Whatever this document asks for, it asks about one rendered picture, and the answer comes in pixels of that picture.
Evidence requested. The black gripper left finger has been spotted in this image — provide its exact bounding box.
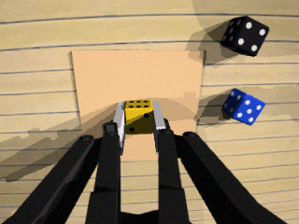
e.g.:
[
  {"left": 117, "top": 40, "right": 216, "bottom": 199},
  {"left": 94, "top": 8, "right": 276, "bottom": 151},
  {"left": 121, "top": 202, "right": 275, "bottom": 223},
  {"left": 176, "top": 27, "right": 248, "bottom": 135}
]
[{"left": 1, "top": 102, "right": 125, "bottom": 224}]

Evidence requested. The black die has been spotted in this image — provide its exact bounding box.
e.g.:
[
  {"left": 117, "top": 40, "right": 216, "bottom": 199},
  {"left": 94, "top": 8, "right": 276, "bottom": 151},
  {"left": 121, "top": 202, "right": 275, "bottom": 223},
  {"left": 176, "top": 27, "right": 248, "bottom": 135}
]
[{"left": 221, "top": 16, "right": 270, "bottom": 57}]

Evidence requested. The blue die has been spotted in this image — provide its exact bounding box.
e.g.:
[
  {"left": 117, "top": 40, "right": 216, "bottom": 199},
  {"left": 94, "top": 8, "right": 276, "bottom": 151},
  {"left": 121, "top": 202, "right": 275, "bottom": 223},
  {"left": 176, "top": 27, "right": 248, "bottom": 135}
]
[{"left": 222, "top": 88, "right": 265, "bottom": 126}]

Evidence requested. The peach flat mat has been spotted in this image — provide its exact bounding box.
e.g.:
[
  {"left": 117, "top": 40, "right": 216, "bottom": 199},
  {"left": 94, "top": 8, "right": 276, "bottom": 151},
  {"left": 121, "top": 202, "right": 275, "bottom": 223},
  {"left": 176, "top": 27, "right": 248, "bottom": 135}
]
[{"left": 72, "top": 49, "right": 204, "bottom": 161}]

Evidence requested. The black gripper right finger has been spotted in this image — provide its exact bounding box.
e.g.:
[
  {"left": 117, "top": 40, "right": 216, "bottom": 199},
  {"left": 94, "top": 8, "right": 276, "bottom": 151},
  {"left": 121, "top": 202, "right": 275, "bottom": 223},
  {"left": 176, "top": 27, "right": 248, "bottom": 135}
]
[{"left": 152, "top": 101, "right": 288, "bottom": 224}]

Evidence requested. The yellow die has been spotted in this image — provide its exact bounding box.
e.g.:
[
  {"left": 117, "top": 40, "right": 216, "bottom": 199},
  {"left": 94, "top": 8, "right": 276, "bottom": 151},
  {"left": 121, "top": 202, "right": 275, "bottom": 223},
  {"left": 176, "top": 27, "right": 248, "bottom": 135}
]
[{"left": 124, "top": 100, "right": 153, "bottom": 135}]

